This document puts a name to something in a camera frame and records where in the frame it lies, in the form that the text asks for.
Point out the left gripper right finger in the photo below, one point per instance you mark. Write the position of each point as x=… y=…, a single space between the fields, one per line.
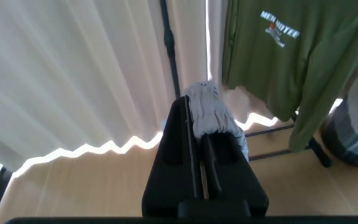
x=238 y=180

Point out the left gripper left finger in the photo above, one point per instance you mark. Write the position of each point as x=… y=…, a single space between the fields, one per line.
x=172 y=168

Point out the pale blue denim garment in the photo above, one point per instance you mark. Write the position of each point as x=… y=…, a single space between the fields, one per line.
x=207 y=109

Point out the green long-sleeved shirt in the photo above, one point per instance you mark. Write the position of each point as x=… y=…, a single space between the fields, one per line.
x=275 y=68

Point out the white laundry basket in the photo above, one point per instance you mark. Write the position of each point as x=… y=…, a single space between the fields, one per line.
x=353 y=137

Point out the black clothes rack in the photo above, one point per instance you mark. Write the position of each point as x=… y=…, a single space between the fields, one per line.
x=169 y=40

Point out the beige curtain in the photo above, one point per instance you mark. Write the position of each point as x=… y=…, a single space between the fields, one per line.
x=73 y=62

